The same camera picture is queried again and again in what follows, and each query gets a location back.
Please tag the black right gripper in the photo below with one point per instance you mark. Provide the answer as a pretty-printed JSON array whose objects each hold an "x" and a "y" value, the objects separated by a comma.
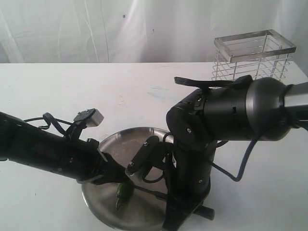
[{"x": 187, "y": 174}]

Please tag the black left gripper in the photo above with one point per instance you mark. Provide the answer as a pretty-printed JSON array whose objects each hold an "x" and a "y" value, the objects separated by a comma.
[{"x": 107, "y": 170}]

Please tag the black kitchen knife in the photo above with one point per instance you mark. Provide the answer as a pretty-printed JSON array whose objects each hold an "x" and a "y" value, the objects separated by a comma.
[{"x": 158, "y": 195}]

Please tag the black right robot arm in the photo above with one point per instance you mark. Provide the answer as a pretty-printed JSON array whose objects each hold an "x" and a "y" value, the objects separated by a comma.
[{"x": 217, "y": 112}]

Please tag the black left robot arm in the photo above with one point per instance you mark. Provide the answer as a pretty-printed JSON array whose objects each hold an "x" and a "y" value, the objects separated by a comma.
[{"x": 62, "y": 152}]

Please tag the round steel plate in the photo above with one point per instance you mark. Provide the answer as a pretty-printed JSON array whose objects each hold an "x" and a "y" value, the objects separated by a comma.
[{"x": 144, "y": 212}]

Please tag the white backdrop curtain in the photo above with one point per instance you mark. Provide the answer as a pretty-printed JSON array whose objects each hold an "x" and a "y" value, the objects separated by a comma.
[{"x": 129, "y": 31}]

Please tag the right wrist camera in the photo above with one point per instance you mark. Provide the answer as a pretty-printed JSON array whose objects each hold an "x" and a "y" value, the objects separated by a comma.
[{"x": 153, "y": 153}]

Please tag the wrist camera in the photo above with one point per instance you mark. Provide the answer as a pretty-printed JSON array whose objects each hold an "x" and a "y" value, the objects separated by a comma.
[
  {"x": 85, "y": 119},
  {"x": 153, "y": 153}
]

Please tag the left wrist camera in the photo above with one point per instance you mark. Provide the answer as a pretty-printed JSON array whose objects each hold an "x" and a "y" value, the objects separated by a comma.
[{"x": 85, "y": 119}]

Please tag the wire metal basket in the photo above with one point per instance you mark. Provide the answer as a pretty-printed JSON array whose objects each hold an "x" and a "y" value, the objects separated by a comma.
[{"x": 260, "y": 54}]

